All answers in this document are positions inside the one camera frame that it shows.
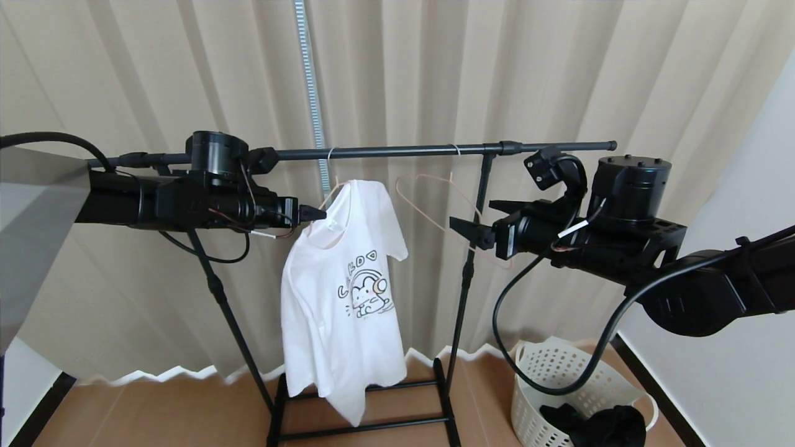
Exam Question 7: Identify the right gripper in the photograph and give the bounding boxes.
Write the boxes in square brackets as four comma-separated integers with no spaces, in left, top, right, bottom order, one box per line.
[449,200,597,260]

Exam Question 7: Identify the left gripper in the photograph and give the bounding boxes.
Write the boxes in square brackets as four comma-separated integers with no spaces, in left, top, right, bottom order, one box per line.
[239,185,300,233]

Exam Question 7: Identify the pink clothes hanger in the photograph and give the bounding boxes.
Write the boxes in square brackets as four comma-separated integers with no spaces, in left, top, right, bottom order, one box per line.
[396,145,516,269]
[319,147,350,215]

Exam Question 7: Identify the white printed t-shirt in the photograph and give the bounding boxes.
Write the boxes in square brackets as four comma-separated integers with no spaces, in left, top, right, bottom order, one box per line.
[281,180,409,428]

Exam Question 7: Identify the black clothes rack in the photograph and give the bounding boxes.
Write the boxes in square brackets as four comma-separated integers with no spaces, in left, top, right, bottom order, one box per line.
[87,141,617,447]

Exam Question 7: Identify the white laundry basket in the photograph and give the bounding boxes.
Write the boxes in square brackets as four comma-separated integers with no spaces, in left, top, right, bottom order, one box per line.
[511,340,659,447]

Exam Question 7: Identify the beige curtain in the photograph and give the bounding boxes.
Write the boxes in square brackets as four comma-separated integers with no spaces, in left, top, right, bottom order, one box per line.
[0,0,795,389]

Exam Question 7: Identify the black garment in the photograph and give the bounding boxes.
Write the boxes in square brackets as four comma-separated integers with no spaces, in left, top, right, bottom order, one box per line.
[539,404,647,447]

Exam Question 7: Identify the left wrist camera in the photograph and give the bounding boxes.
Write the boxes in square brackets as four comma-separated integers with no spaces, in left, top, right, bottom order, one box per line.
[245,147,280,178]

